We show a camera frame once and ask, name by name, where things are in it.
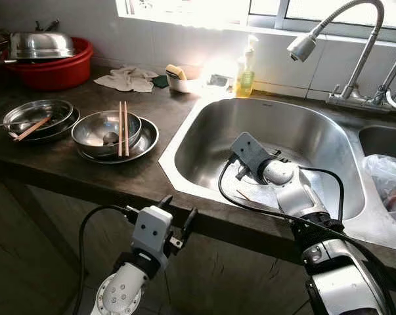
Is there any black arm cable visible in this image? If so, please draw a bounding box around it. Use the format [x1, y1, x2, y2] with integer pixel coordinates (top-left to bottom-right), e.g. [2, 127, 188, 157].
[299, 166, 346, 224]
[78, 205, 141, 315]
[217, 157, 396, 315]

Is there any chrome faucet with spray head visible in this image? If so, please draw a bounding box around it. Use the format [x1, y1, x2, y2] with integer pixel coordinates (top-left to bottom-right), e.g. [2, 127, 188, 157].
[286, 0, 396, 112]

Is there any yellow sponge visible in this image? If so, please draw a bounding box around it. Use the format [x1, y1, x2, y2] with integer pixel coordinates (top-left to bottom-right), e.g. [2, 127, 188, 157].
[165, 64, 187, 81]

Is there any white cloth rag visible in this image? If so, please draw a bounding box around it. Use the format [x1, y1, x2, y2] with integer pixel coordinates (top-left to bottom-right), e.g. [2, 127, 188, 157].
[94, 66, 159, 93]

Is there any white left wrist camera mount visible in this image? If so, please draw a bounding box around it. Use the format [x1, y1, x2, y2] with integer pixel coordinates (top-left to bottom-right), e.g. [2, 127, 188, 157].
[133, 205, 173, 260]

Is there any white cup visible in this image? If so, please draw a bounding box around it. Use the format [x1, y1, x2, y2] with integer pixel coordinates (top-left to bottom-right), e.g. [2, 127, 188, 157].
[167, 71, 202, 94]

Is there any white plastic bag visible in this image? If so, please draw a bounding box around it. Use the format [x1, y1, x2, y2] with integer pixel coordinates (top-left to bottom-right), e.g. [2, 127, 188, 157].
[362, 154, 396, 229]

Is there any small clear container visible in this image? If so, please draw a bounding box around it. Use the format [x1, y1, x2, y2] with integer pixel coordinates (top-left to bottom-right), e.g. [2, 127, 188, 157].
[204, 71, 234, 91]

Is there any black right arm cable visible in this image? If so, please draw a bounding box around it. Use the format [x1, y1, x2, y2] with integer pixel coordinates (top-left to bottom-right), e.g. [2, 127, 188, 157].
[299, 166, 346, 224]
[217, 157, 396, 315]

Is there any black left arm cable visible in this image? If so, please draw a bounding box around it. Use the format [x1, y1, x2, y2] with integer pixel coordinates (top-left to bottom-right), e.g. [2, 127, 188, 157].
[78, 205, 141, 315]

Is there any dark green scouring pad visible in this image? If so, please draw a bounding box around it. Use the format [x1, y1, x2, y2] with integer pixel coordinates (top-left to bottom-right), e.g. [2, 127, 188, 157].
[152, 74, 170, 89]

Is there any wooden chopstick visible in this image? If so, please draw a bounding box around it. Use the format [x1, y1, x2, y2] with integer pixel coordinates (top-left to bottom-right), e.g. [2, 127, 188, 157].
[234, 188, 261, 201]
[16, 116, 52, 142]
[118, 100, 125, 157]
[123, 100, 130, 157]

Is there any yellow dish soap bottle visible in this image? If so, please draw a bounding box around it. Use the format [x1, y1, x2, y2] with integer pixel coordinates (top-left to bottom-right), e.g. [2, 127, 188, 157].
[235, 34, 259, 98]

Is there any deep steel bowl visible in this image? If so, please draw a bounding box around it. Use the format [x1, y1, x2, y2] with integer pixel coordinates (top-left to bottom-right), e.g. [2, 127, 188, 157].
[71, 110, 143, 158]

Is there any double stainless steel sink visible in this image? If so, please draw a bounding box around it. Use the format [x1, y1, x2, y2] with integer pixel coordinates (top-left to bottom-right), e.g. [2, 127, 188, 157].
[158, 95, 396, 253]

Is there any domed steel lid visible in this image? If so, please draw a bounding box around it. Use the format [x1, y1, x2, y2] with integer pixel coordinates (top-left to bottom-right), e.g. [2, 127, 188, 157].
[9, 31, 76, 60]

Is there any chrome gooseneck faucet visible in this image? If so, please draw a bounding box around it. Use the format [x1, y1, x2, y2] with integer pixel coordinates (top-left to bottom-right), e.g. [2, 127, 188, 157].
[376, 41, 396, 114]

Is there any grey framed window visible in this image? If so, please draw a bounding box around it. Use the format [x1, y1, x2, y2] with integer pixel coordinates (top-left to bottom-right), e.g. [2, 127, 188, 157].
[116, 0, 396, 43]

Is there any steel plate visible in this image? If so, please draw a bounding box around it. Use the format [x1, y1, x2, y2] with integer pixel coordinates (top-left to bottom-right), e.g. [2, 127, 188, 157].
[76, 117, 160, 164]
[6, 112, 80, 142]

